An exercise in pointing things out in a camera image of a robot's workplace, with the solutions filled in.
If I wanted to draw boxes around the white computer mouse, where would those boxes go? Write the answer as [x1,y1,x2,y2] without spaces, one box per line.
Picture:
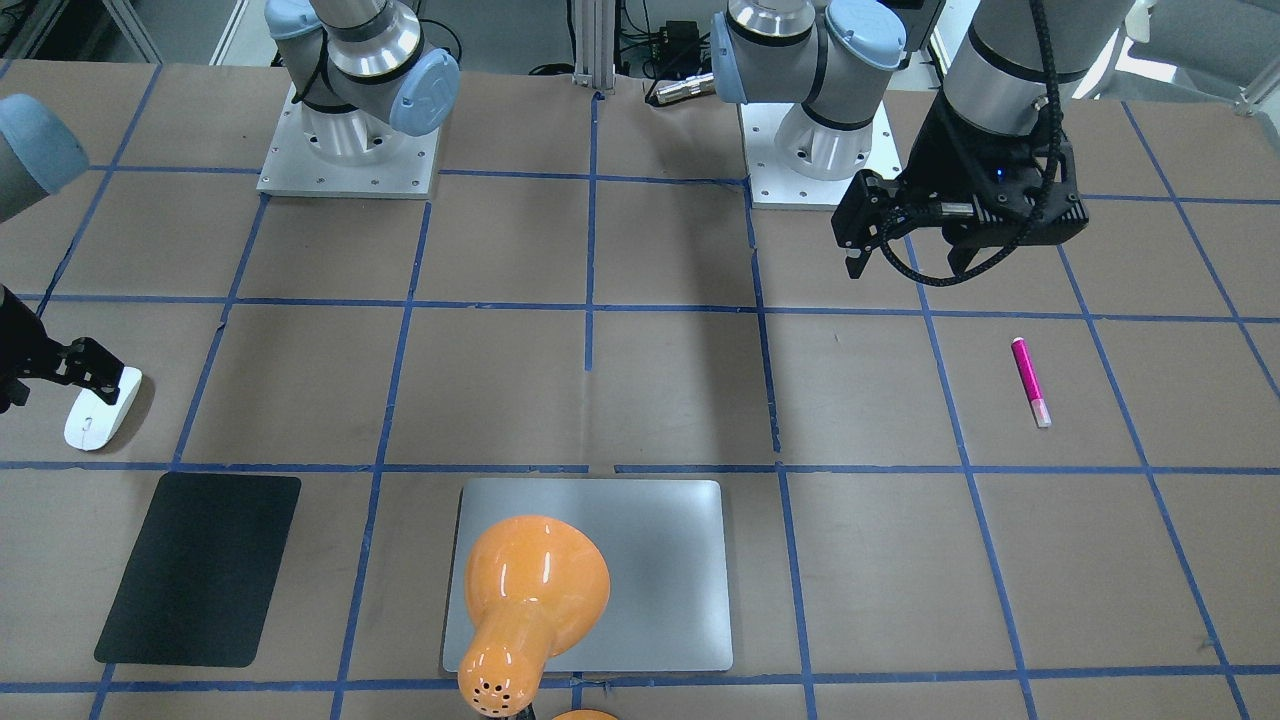
[63,366,145,452]

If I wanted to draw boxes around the silver laptop notebook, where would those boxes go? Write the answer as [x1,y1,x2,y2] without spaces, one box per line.
[442,477,733,673]

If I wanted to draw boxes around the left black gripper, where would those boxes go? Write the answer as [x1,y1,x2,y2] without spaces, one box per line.
[832,95,1089,281]

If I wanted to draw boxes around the silver cylindrical connector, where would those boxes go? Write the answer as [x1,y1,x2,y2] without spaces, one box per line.
[645,72,716,108]

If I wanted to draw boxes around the aluminium frame post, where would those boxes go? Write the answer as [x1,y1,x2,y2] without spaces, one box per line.
[570,0,617,95]

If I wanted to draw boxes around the black mousepad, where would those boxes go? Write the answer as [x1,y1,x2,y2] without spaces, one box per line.
[93,471,302,667]

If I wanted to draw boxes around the orange desk lamp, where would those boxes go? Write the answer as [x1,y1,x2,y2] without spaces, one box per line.
[457,515,611,719]

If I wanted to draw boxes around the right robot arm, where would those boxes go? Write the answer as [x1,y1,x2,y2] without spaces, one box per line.
[1,1,460,413]

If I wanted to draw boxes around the black braided cable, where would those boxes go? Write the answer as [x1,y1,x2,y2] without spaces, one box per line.
[876,0,1068,287]

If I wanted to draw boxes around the pink marker pen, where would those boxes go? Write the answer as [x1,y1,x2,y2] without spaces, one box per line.
[1010,337,1052,429]

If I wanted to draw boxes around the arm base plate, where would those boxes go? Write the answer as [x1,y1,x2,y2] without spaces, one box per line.
[739,102,902,210]
[257,86,442,200]

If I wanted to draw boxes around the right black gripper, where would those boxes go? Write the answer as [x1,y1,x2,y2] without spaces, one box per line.
[1,286,125,413]

